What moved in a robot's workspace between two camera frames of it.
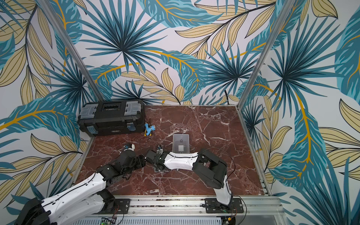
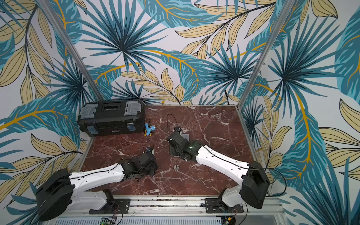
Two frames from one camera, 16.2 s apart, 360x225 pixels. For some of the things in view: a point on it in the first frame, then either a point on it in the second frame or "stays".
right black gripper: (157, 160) -> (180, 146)
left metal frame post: (63, 34) stays
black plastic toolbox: (111, 117) stays
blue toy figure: (148, 129) stays
